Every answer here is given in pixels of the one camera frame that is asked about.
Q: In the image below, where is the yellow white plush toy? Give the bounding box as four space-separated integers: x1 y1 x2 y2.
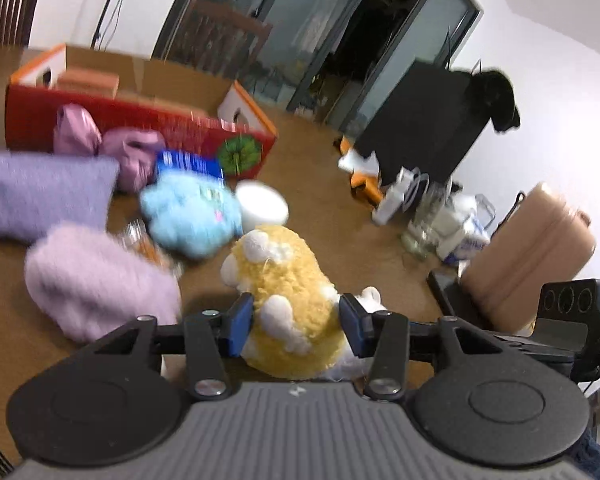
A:
221 224 372 382

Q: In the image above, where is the light blue plush toy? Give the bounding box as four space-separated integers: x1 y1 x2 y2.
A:
138 170 244 260

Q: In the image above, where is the fuzzy lilac headband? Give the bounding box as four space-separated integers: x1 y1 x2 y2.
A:
24 222 181 342

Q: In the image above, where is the white round tape roll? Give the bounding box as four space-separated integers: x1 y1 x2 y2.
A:
235 180 289 233

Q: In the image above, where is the purple satin scrunchie bow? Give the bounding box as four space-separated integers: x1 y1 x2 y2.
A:
53 104 166 193

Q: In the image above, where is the purple towel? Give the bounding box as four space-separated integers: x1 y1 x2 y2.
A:
0 152 119 243

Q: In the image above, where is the orange layered sponge block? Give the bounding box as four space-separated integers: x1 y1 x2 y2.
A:
55 68 120 99

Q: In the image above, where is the clear glass cup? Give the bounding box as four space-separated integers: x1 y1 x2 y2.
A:
401 180 453 260

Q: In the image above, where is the white milk carton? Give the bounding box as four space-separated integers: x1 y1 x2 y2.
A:
434 193 496 266

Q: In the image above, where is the white spray bottle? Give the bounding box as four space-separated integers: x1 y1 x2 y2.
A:
372 167 422 226

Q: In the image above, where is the orange white packet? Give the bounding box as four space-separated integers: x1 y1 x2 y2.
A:
334 136 384 208

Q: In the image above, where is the black bag on table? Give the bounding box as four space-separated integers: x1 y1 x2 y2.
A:
354 61 490 183

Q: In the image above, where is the red cardboard box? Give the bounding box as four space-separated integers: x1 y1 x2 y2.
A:
4 44 277 179

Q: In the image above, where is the black garment on bag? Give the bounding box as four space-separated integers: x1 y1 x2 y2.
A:
468 70 521 133

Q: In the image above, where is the dark wooden chair centre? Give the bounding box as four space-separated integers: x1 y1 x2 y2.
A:
163 0 273 79

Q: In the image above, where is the sliding glass door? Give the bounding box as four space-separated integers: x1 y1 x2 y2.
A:
154 0 480 136

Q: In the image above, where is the studio light on stand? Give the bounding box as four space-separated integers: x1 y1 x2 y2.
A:
91 0 114 49

